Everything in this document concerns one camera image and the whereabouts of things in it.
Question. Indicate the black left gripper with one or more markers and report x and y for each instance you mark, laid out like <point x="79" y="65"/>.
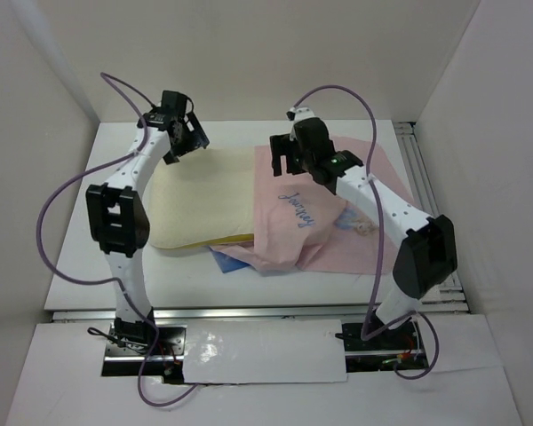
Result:
<point x="195" y="139"/>

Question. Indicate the aluminium frame rails right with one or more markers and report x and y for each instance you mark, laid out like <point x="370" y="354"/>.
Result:
<point x="451" y="292"/>

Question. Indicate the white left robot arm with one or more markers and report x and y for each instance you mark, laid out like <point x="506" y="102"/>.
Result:
<point x="117" y="217"/>

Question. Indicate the cream quilted pillow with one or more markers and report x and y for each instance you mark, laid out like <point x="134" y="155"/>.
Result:
<point x="204" y="199"/>

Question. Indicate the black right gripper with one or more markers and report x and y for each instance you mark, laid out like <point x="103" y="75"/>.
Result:
<point x="282" y="145"/>

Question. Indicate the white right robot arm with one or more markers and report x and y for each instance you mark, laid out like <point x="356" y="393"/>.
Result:
<point x="426" y="247"/>

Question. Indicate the white cover sheet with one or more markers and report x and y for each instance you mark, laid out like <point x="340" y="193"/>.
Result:
<point x="264" y="351"/>

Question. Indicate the pink printed pillowcase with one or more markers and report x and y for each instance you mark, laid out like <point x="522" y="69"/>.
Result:
<point x="301" y="225"/>

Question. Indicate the aluminium front rail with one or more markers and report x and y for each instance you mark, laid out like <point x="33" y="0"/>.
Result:
<point x="402" y="348"/>

